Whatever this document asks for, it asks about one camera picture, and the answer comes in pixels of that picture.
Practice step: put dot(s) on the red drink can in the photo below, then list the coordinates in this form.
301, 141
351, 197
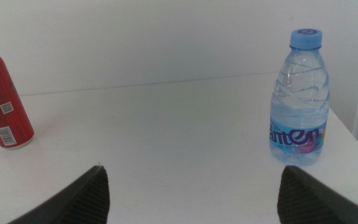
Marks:
2, 102

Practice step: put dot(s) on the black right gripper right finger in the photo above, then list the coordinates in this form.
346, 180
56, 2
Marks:
303, 202

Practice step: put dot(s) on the clear water bottle blue cap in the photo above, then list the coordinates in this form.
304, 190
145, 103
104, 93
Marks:
300, 102

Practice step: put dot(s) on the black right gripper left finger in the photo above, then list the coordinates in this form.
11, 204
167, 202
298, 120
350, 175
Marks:
85, 199

